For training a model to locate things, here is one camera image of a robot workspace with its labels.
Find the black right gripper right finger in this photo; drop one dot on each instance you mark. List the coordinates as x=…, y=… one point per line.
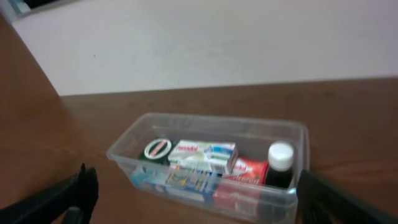
x=322, y=202

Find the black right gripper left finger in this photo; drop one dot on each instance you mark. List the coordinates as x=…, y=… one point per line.
x=75, y=197

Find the dark bottle yellow label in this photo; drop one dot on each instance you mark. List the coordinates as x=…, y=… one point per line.
x=280, y=159

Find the red panadol box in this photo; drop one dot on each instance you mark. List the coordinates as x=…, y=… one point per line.
x=238, y=192

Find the green round-logo box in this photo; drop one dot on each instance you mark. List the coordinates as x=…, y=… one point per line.
x=157, y=151

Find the white and green medicine box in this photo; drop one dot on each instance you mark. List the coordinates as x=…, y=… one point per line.
x=217, y=157

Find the blue cool fever box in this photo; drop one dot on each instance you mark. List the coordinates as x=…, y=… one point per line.
x=187, y=184

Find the clear plastic container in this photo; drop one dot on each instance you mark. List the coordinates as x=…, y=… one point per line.
x=252, y=137

